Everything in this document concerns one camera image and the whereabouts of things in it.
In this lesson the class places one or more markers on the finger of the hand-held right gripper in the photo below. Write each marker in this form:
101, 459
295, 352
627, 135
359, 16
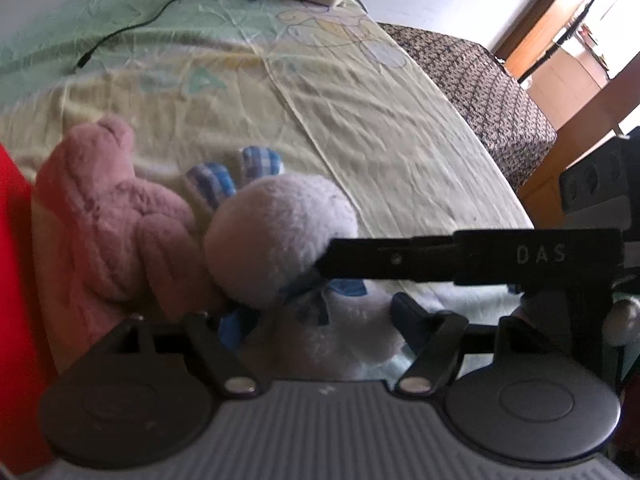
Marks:
390, 257

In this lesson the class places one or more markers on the brown patterned mattress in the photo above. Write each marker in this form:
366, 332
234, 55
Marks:
485, 100

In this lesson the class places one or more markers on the printed bedsheet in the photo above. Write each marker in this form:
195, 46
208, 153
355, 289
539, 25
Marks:
380, 125

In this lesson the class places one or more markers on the pink plush toy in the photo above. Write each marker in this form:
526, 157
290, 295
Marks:
100, 220

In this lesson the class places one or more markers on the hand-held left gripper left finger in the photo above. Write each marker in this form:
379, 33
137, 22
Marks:
232, 327

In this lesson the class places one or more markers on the black tripod stand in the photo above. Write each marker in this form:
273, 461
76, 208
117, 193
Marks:
550, 52

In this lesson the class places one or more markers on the red cloth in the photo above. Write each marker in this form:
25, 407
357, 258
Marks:
15, 310

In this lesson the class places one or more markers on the wooden door frame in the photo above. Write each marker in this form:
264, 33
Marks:
530, 10

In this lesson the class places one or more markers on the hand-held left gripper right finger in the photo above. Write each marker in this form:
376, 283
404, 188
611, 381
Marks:
406, 316

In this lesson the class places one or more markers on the white plush rabbit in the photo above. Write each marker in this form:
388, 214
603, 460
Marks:
280, 225

